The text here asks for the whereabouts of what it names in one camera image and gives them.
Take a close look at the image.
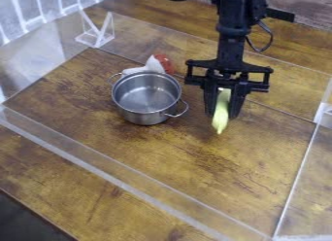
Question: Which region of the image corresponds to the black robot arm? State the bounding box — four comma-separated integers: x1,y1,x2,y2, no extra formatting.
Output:
184,0,273,119

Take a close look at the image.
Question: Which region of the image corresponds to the green handled metal spoon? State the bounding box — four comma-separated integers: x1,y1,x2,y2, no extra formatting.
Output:
212,88,231,134

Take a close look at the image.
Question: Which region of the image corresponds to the red and white object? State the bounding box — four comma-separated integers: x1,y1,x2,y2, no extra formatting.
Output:
121,53,175,76

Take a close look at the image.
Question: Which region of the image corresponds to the clear acrylic bracket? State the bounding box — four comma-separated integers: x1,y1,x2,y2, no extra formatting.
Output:
75,11,116,48

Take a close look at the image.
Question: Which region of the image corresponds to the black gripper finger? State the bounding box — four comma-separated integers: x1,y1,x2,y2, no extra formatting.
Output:
228,83,251,120
204,80,217,117

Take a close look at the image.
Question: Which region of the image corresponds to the black cable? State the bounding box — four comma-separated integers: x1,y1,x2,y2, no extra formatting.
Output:
155,0,275,54

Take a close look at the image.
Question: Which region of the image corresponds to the black strip on table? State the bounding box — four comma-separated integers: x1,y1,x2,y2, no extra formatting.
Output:
209,0,297,23

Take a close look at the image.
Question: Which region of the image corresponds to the small steel pot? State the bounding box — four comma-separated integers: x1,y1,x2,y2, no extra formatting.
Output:
108,71,189,125

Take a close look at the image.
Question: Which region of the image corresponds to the clear acrylic enclosure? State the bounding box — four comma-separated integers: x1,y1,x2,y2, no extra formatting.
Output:
0,12,332,241

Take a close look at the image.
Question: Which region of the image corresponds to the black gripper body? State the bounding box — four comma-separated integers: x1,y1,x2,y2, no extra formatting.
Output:
184,34,275,93

